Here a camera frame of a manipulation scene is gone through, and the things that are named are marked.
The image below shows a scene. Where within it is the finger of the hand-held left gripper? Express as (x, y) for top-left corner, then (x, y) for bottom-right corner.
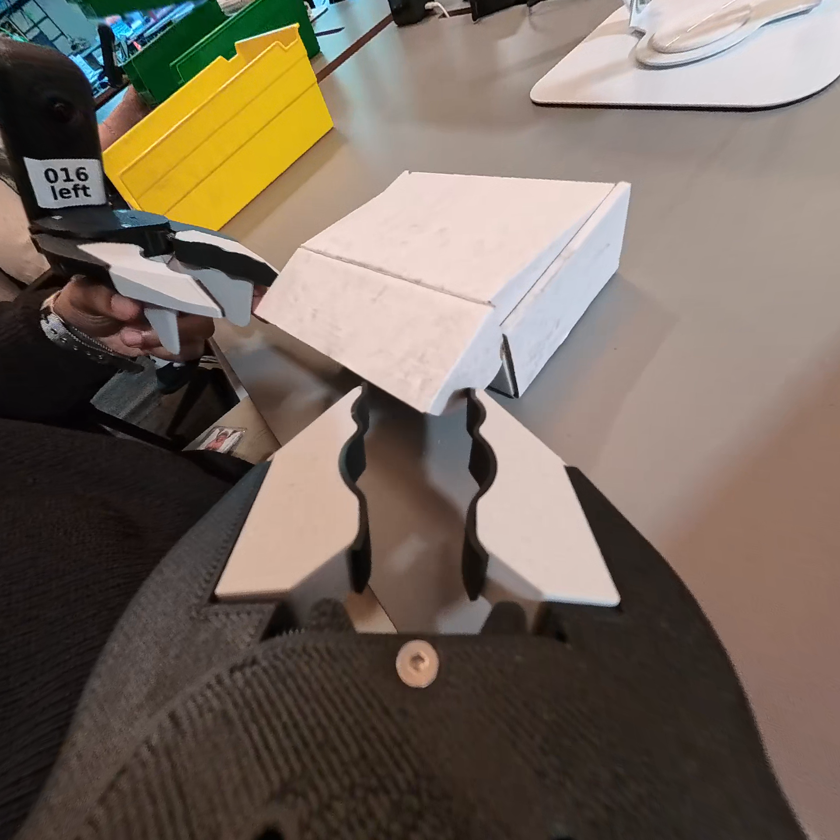
(77, 243), (225, 357)
(171, 228), (281, 328)

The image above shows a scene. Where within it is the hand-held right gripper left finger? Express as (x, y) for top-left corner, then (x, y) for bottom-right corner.
(214, 385), (374, 603)

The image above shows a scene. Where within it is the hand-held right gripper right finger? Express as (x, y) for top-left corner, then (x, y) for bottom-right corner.
(461, 387), (622, 608)

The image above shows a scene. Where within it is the white cardboard mailer box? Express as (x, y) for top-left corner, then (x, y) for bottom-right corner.
(252, 171), (633, 416)

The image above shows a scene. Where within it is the person's left forearm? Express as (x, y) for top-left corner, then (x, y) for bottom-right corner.
(0, 285), (135, 431)

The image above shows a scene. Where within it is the another person's forearm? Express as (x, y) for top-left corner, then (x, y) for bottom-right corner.
(98, 85), (158, 143)

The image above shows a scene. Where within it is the grey desk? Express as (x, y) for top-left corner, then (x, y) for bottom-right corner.
(217, 0), (840, 840)

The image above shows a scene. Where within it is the person's left hand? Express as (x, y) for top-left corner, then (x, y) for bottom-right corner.
(46, 277), (216, 365)

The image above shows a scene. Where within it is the small photo card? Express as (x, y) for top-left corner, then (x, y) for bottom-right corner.
(199, 425), (248, 455)

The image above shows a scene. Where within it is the yellow plastic bin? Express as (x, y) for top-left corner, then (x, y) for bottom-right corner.
(104, 24), (335, 232)

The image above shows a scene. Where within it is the green plastic bin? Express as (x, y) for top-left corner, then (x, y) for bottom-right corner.
(79, 0), (321, 110)

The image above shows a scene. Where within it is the person's black sweater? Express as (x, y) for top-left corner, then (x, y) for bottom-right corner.
(0, 419), (265, 840)

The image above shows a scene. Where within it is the white document stand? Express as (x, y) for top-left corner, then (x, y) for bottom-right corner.
(530, 0), (840, 110)

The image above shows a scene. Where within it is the silver bracelet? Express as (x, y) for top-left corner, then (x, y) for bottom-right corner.
(38, 305), (145, 373)

